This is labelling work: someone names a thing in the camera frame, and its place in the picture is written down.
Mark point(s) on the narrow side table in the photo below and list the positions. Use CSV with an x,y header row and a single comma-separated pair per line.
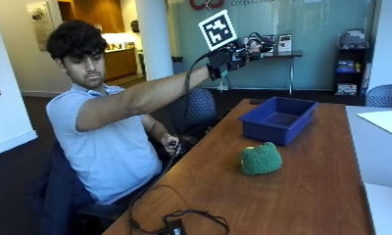
x,y
283,54

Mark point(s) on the framed picture stand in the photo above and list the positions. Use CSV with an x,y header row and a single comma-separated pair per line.
x,y
284,43

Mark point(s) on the white marker cube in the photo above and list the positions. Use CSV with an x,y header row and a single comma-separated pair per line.
x,y
218,30

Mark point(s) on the blue mesh chair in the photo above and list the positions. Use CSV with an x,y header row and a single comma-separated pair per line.
x,y
387,96
200,107

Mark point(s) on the person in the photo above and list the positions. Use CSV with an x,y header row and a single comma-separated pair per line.
x,y
105,143

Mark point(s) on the small black flat object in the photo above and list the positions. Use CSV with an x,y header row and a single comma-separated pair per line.
x,y
258,102

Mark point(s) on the green broccoli soft toy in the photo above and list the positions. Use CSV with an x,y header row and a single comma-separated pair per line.
x,y
262,160

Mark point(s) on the black display shelf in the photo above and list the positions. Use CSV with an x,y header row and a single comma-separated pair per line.
x,y
351,65

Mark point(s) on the blue plastic bin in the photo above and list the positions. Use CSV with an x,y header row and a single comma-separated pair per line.
x,y
278,120

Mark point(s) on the white round column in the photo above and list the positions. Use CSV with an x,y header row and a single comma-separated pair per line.
x,y
155,39

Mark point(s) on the black box device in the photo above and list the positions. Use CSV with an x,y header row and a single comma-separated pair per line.
x,y
175,227

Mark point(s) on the black office chair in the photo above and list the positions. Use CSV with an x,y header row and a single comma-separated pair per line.
x,y
98,210

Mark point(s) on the wooden cabinet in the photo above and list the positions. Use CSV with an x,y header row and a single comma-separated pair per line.
x,y
119,63

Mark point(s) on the dark blue jacket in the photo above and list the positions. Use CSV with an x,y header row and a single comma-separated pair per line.
x,y
57,192

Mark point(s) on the white paper sheet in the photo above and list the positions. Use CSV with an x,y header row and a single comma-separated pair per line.
x,y
385,121

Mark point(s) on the pale wall poster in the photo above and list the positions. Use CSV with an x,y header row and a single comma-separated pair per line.
x,y
41,24

